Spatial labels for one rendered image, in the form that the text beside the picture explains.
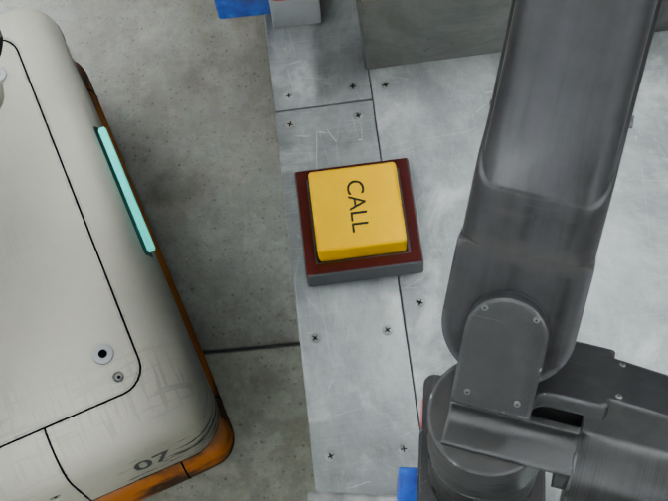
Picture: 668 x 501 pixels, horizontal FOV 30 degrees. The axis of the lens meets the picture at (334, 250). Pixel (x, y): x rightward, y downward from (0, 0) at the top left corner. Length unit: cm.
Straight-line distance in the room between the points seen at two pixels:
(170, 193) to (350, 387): 100
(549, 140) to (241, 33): 144
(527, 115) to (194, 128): 137
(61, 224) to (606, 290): 80
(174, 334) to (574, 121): 99
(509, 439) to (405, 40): 40
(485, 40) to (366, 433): 30
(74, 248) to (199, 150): 40
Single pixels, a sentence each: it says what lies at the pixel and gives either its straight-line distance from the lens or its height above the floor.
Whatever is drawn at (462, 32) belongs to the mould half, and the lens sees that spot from 90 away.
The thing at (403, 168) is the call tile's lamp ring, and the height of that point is 82.
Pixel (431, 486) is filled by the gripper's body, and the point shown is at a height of 94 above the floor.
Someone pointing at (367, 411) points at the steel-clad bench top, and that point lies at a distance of 83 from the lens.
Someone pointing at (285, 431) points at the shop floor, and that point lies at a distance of 166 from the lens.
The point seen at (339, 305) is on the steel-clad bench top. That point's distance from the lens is 85.
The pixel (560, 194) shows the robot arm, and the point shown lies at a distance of 50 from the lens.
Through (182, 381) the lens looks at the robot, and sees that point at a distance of 141.
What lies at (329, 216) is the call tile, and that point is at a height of 84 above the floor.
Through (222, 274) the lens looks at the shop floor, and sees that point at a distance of 174.
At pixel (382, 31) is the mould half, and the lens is 89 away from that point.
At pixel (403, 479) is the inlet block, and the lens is 77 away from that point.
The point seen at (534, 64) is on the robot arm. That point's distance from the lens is 49.
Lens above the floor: 160
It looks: 67 degrees down
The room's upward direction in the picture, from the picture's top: 9 degrees counter-clockwise
